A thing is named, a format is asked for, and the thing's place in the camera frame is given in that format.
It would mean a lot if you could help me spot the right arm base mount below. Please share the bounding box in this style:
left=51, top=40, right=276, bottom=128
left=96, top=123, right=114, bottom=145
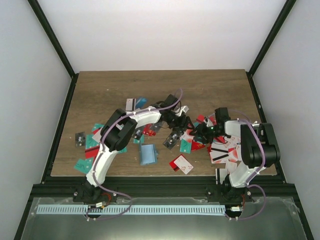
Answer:
left=206, top=184, right=249, bottom=204

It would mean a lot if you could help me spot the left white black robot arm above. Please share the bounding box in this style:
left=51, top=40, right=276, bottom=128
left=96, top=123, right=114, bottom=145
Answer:
left=83, top=94, right=193, bottom=202

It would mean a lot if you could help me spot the blue leather card holder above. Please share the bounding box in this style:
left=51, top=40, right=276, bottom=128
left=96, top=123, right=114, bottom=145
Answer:
left=139, top=144, right=158, bottom=166

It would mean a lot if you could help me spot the light blue slotted cable duct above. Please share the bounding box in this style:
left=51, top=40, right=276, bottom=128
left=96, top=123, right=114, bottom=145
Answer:
left=36, top=204, right=226, bottom=216

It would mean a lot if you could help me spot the red gold VIP card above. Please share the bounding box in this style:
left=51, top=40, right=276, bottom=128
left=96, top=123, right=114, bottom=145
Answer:
left=190, top=141, right=206, bottom=152

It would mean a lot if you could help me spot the teal card front left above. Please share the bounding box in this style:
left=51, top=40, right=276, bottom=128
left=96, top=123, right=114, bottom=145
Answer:
left=74, top=157, right=94, bottom=174

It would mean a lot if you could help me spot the white card with black stripe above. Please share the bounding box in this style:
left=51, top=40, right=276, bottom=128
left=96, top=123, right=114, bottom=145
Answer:
left=125, top=98, right=136, bottom=112

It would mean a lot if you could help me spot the red VIP card centre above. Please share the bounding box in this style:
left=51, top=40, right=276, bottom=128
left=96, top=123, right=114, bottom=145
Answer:
left=142, top=123, right=161, bottom=137

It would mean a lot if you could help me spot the white floral card front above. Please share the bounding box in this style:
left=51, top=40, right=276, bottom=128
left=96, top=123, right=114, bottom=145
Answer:
left=173, top=154, right=194, bottom=175

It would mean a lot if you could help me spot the red card front left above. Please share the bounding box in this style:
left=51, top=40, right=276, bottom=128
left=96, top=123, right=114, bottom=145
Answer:
left=84, top=146, right=100, bottom=159

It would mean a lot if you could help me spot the blue card top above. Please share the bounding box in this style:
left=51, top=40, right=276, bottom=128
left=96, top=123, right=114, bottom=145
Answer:
left=135, top=97, right=148, bottom=109

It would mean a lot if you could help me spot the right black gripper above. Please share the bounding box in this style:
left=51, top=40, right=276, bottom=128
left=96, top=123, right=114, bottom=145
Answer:
left=189, top=122, right=223, bottom=145

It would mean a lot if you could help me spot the white striped card right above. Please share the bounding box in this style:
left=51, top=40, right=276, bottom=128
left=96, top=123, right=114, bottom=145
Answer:
left=209, top=147, right=229, bottom=164

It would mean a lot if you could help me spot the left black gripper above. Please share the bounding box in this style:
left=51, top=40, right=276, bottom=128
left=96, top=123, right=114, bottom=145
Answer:
left=165, top=111, right=195, bottom=132

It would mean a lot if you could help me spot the black VIP card centre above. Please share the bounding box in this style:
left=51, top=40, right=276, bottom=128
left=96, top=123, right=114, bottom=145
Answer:
left=163, top=131, right=183, bottom=150

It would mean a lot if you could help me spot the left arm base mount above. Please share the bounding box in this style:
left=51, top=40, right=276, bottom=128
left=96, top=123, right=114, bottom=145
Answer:
left=72, top=185, right=117, bottom=204

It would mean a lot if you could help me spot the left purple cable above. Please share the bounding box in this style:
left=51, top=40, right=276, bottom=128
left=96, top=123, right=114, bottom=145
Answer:
left=84, top=87, right=185, bottom=222

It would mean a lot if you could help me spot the black vip card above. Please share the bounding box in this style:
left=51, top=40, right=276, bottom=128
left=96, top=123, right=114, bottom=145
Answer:
left=163, top=131, right=183, bottom=150
left=75, top=131, right=86, bottom=147

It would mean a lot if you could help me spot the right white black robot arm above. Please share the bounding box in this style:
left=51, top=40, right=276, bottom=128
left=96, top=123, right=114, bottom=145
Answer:
left=190, top=107, right=281, bottom=202

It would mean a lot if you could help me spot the black VIP card left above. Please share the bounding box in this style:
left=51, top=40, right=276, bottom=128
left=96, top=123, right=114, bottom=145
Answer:
left=75, top=131, right=86, bottom=147

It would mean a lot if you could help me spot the white striped card edge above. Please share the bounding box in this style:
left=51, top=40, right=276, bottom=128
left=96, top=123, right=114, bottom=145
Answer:
left=215, top=168, right=228, bottom=185

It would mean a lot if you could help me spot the teal VIP card centre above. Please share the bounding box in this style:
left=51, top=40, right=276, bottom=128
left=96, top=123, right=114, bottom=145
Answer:
left=180, top=138, right=193, bottom=154

